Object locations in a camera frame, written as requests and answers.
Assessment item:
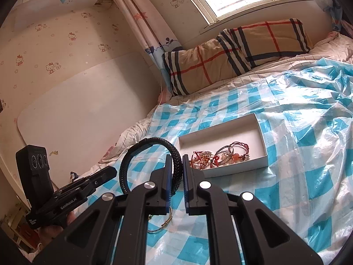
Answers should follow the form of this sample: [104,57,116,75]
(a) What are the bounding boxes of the black braided leather bracelet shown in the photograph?
[118,136,184,196]

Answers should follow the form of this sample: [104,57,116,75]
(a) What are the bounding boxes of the red cord pendant bracelet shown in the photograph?
[224,141,251,163]

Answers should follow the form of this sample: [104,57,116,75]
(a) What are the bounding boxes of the amber bead bracelet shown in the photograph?
[190,151,214,171]

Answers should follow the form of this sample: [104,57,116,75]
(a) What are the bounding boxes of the person's left hand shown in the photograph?
[38,211,76,250]

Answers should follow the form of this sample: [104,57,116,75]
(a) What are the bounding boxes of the patterned wide bangle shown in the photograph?
[211,145,234,167]

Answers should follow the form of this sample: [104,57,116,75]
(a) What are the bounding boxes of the white shallow cardboard box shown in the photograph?
[176,113,269,178]

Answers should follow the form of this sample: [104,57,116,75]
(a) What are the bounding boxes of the blue checkered plastic sheet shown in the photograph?
[74,57,353,265]

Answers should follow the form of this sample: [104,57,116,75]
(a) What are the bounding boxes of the plaid beige pillow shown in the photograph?
[163,18,313,96]

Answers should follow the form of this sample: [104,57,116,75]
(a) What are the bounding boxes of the pink cartoon curtain left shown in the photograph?
[113,0,182,89]

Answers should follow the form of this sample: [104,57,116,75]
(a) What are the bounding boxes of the pink cartoon curtain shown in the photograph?
[113,0,182,89]
[299,0,344,32]

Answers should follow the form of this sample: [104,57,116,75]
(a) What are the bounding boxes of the pink cartoon curtain right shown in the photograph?
[299,0,344,32]

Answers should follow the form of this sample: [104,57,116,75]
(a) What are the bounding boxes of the white board leaning on wall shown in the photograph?
[17,53,160,187]

